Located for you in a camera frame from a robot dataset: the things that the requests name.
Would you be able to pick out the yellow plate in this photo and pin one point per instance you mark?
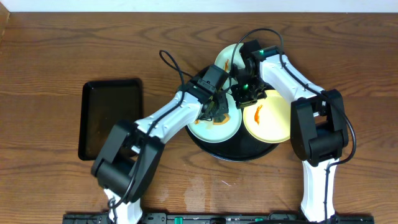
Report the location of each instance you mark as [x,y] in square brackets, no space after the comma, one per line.
[269,119]

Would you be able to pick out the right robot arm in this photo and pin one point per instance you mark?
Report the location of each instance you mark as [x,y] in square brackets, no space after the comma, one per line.
[319,128]

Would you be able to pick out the light blue plate back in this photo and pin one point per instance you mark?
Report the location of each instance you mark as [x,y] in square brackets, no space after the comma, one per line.
[223,59]

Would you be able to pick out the light blue plate front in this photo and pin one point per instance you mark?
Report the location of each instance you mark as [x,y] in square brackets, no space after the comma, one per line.
[210,132]

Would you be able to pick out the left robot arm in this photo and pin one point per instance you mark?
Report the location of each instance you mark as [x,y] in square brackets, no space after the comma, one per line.
[126,164]

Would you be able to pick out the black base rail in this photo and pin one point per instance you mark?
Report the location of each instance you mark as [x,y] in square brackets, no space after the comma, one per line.
[163,218]

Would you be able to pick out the light blue plate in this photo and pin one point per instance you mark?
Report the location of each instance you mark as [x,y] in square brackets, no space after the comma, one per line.
[223,59]
[210,132]

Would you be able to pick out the black round tray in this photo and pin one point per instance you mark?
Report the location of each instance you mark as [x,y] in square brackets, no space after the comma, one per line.
[241,147]

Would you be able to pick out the orange green sponge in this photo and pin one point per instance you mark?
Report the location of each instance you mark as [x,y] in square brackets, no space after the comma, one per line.
[221,119]

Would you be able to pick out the black rectangular tray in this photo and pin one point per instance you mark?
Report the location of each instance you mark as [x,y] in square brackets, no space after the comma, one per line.
[103,104]

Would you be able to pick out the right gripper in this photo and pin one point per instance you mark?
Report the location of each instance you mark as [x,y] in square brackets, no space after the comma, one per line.
[240,101]

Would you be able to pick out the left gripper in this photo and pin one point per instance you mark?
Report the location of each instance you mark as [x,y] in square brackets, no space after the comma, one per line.
[216,109]

